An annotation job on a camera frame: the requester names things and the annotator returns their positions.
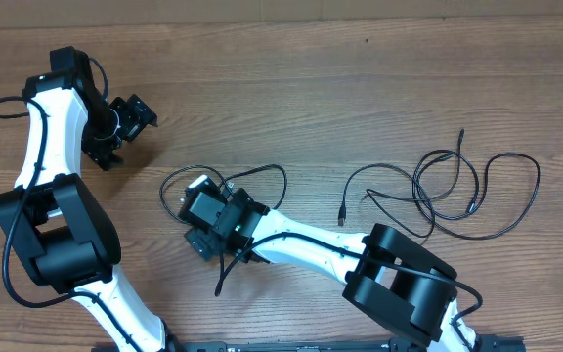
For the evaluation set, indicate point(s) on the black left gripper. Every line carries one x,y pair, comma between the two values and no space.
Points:
136,114

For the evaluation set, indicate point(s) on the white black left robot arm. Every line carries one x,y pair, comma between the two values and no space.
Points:
60,244

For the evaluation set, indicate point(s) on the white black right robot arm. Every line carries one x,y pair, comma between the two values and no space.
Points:
392,279

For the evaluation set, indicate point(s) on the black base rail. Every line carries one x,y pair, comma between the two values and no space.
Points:
489,343

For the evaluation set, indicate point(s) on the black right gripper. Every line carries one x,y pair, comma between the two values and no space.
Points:
206,243

